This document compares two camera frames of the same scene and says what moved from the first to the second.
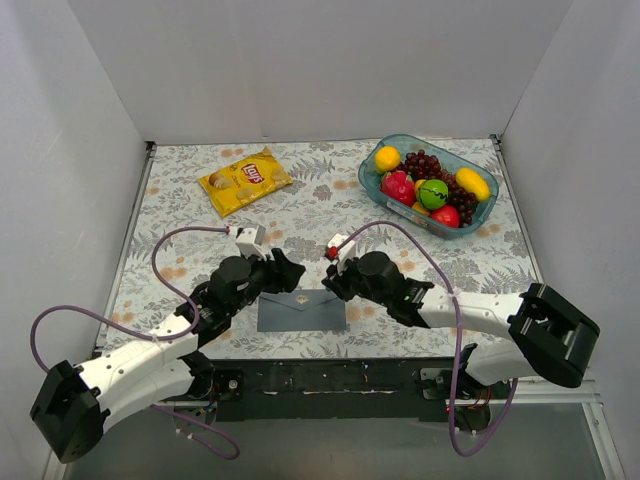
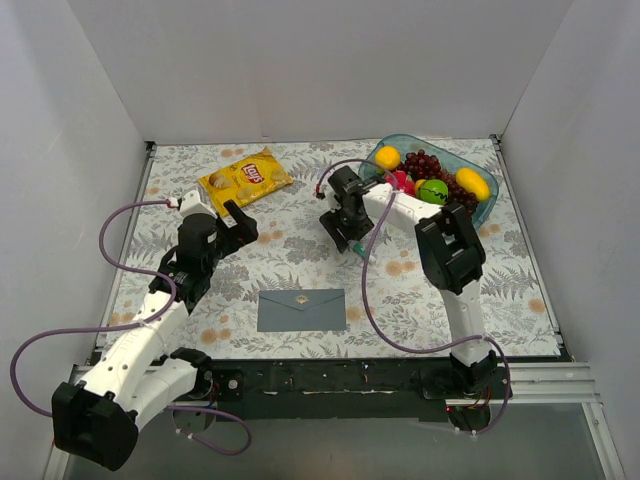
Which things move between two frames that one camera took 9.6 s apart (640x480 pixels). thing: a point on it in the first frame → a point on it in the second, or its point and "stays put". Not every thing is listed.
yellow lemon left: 387,159 stays put
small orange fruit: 418,183 stays put
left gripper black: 276,270 → 228,233
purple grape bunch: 422,166 stays put
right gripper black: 345,280 → 341,230
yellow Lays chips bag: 243,183 stays put
